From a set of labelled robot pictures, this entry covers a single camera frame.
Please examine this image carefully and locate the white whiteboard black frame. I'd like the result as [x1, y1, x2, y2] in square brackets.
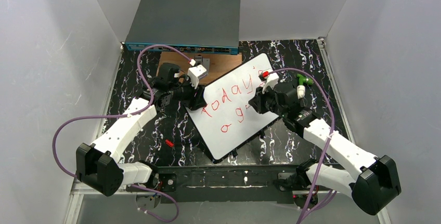
[187, 54, 277, 160]

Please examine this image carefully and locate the red marker cap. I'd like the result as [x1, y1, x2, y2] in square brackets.
[165, 139, 175, 148]

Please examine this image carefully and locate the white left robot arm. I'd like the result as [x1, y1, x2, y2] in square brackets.
[75, 61, 207, 196]

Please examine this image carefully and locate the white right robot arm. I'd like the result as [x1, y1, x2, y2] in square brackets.
[249, 83, 401, 215]

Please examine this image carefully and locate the green white plastic fitting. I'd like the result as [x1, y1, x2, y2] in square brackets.
[296, 74, 314, 99]

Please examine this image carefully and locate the brown wooden board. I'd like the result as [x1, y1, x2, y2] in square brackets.
[158, 52, 242, 84]

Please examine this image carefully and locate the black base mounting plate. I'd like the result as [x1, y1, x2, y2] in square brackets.
[125, 164, 333, 205]

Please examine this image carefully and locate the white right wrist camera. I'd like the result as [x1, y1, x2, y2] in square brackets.
[258, 69, 279, 94]

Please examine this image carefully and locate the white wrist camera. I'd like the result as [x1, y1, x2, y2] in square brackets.
[187, 59, 208, 88]
[258, 69, 279, 94]

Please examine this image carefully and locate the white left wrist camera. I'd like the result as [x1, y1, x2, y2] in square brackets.
[187, 59, 208, 88]

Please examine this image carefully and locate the grey metal clamp bracket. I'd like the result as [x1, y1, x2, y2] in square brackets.
[194, 55, 210, 73]

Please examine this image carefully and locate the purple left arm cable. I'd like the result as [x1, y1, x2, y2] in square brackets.
[51, 44, 197, 222]

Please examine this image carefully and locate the grey blue network switch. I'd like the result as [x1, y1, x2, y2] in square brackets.
[124, 0, 241, 55]

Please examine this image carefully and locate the aluminium frame rail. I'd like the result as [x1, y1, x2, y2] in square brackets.
[78, 164, 401, 215]

